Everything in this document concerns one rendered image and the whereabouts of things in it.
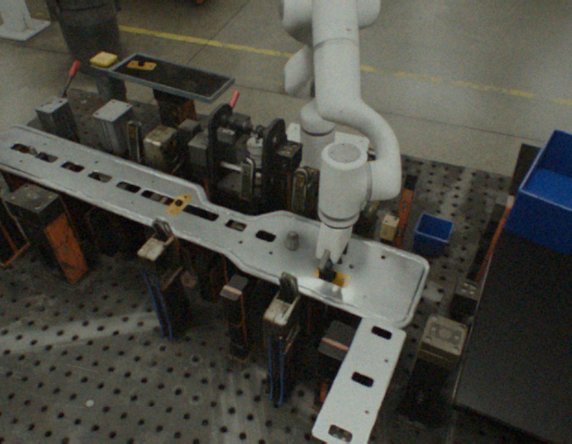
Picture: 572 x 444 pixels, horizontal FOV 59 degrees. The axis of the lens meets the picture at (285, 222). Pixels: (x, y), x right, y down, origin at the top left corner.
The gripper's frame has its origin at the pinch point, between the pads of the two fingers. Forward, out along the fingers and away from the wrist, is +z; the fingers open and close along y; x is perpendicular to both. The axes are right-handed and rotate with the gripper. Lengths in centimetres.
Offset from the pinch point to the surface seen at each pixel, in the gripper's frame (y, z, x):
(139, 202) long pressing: -1, 5, -57
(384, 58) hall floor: -298, 105, -70
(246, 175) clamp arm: -17.7, -0.9, -32.4
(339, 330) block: 11.7, 7.1, 6.6
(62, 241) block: 13, 17, -76
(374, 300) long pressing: 2.0, 5.1, 11.1
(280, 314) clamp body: 17.3, 0.6, -4.9
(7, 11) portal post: -204, 86, -367
